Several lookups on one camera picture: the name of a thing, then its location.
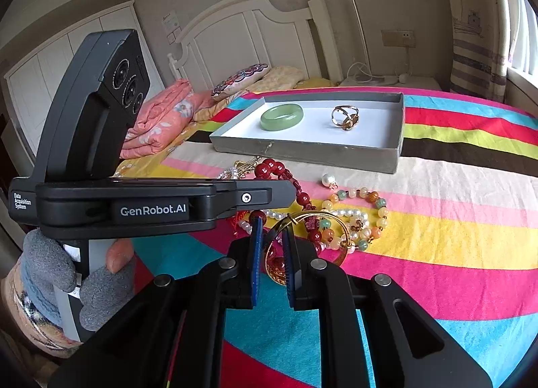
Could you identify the white wardrobe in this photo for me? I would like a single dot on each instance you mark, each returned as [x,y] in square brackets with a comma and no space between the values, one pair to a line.
[50,60]

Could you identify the striped bedsheet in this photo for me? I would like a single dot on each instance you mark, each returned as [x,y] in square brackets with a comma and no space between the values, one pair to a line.
[441,224]

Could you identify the white pearl strand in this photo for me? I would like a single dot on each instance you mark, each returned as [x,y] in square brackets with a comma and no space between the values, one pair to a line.
[275,215]

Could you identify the paper notice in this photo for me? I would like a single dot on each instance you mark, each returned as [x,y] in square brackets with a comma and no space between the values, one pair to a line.
[169,21]

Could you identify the wall switch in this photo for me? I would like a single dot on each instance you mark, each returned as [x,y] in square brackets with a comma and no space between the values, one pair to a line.
[173,36]

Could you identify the pearl pendant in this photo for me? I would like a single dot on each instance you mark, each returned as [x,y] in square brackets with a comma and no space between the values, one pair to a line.
[328,179]

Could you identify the yellow pillow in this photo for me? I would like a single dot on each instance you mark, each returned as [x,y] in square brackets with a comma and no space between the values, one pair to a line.
[281,77]

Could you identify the pink folded quilt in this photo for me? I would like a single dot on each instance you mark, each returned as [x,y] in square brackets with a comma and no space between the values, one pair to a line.
[164,119]

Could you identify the striped curtain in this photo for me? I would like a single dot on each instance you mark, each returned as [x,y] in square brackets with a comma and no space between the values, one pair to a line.
[475,47]

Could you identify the wall socket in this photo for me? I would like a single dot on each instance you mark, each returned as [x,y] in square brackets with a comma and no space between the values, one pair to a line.
[397,38]

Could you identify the white headboard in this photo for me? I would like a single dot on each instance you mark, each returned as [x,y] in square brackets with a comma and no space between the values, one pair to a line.
[252,35]

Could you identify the embroidered pillow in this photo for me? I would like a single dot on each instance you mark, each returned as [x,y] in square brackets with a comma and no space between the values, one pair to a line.
[239,79]

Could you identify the window frame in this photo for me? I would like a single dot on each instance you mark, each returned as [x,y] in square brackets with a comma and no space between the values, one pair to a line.
[523,77]

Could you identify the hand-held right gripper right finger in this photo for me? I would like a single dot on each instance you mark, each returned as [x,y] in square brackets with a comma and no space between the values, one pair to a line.
[289,270]

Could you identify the gold bangle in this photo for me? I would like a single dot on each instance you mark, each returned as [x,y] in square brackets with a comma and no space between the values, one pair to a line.
[313,215]

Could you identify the grey jewelry tray box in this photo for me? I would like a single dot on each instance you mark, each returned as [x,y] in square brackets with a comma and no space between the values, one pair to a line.
[307,148]

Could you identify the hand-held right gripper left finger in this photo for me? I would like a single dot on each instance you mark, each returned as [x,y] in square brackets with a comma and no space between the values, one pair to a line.
[256,264]

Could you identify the white nightstand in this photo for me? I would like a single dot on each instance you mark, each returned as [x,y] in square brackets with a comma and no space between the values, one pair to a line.
[412,82]

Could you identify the white lamp pole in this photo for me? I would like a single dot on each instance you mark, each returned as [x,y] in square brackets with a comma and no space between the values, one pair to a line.
[359,30]

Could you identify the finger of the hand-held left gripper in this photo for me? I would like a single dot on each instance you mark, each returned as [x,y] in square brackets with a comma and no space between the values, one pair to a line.
[260,196]

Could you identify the person's left hand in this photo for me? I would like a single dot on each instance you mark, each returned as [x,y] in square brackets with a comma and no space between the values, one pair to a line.
[46,257]

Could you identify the person's left forearm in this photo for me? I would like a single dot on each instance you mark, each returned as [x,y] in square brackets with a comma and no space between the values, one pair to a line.
[25,320]

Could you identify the gold brooch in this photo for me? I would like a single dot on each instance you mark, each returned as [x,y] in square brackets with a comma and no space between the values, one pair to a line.
[243,166]

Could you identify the green jade bangle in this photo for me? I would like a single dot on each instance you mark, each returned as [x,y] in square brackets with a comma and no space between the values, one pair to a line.
[269,121]

